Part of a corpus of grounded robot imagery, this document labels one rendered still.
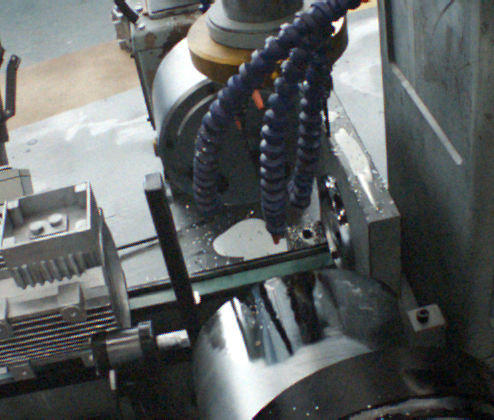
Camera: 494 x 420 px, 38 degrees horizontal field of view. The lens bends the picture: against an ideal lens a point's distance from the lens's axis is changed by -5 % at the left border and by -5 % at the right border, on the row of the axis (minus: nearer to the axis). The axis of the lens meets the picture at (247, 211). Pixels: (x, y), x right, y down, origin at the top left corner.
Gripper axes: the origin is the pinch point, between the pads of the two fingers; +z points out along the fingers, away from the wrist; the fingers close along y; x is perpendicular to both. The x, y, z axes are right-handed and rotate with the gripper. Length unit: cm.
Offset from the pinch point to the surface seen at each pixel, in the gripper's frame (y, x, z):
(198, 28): 34.5, -33.7, -4.2
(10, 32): -67, 324, -97
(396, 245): 51, -34, 25
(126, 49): 7, 234, -53
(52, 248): 11.4, -27.5, 16.7
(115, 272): 15.7, -9.3, 23.1
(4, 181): 0.7, -3.5, 6.2
